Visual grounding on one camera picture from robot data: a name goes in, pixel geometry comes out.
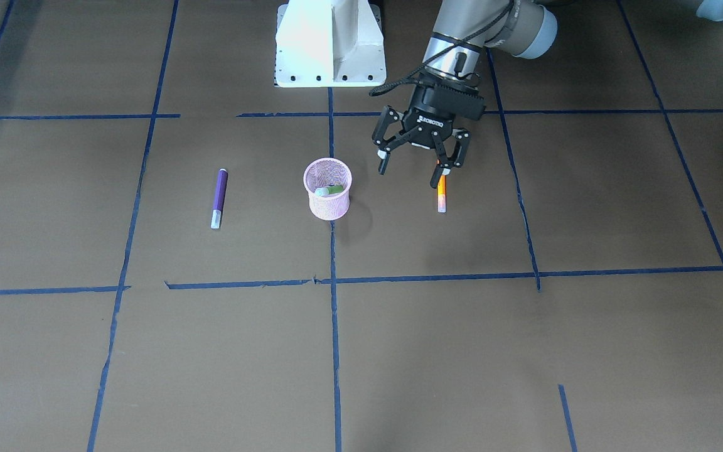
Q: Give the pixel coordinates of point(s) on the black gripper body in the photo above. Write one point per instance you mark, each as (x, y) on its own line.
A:
(427, 124)

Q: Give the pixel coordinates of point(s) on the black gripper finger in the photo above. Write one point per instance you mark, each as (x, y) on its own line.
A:
(457, 158)
(409, 131)

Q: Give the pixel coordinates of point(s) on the orange highlighter pen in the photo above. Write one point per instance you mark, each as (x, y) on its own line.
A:
(442, 193)

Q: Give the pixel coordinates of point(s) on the green highlighter pen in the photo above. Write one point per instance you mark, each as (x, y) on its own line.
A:
(329, 190)

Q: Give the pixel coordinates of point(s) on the purple highlighter pen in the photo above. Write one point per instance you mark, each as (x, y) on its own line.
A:
(219, 194)

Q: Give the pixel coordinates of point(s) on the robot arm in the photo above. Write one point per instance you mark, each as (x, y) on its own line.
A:
(464, 31)

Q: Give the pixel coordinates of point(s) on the pink mesh pen holder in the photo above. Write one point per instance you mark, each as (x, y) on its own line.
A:
(328, 182)

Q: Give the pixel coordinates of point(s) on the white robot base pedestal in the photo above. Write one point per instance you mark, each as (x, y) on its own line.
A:
(329, 44)

